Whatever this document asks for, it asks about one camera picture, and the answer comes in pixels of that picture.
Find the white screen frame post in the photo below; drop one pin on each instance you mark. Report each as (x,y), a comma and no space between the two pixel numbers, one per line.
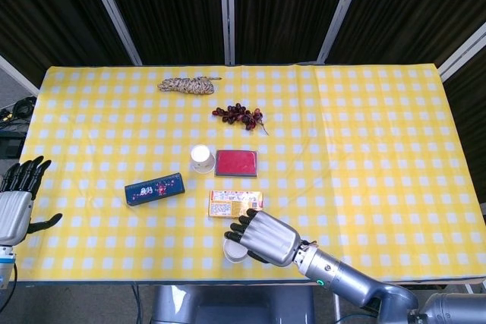
(19,75)
(463,52)
(113,13)
(228,13)
(343,13)

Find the dark blue long box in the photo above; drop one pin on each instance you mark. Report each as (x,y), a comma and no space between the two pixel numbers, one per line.
(155,189)

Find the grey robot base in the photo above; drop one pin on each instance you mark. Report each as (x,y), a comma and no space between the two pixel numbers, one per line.
(171,301)

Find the yellow white checkered tablecloth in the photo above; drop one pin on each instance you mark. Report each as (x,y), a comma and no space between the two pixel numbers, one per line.
(360,149)

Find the yellow printed carton box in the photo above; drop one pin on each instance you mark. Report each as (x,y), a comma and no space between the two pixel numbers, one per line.
(228,204)

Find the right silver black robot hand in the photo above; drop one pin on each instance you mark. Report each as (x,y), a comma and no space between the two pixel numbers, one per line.
(271,236)

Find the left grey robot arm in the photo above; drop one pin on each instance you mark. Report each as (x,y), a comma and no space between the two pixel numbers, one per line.
(5,267)

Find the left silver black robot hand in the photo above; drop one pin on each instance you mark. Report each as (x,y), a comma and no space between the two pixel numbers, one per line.
(13,210)

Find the red ink pad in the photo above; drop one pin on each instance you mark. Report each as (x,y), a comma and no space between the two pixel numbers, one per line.
(236,163)

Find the dark red grape bunch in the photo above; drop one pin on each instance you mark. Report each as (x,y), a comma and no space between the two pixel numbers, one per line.
(237,113)

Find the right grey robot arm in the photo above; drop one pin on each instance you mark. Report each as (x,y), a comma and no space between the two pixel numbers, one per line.
(341,271)

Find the dark pleated screen panel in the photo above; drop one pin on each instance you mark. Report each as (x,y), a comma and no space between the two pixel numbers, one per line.
(167,9)
(417,5)
(49,9)
(288,9)

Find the white floral paper cup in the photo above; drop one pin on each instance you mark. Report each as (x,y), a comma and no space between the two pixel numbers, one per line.
(201,159)
(233,251)

